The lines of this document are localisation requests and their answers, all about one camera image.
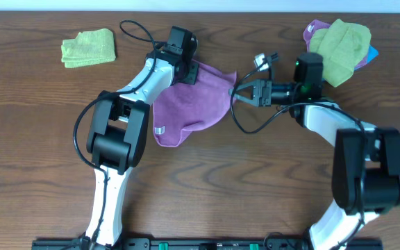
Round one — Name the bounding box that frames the left black cable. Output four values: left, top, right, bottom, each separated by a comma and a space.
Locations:
72, 19, 166, 249

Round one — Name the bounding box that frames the right black cable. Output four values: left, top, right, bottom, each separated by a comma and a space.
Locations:
229, 58, 366, 249

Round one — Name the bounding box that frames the crumpled olive green cloth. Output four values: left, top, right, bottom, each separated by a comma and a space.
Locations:
309, 19, 372, 88

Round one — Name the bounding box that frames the purple microfibre cloth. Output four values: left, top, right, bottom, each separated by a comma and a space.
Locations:
153, 62, 237, 147

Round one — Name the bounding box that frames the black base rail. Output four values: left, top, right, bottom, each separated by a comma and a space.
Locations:
31, 237, 383, 250

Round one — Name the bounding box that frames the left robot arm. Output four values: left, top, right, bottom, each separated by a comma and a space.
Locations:
81, 26, 198, 249

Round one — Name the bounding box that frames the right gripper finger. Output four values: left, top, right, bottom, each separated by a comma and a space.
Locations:
234, 94, 258, 106
228, 81, 255, 94

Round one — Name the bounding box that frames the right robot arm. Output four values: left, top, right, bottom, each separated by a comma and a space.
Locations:
228, 52, 400, 249

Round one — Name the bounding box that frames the black cable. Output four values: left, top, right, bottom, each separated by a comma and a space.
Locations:
72, 19, 166, 249
229, 58, 366, 249

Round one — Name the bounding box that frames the folded light green cloth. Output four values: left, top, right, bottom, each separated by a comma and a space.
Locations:
61, 28, 116, 69

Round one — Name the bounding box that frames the blue cloth under pile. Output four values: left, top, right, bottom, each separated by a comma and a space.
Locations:
354, 45, 378, 70

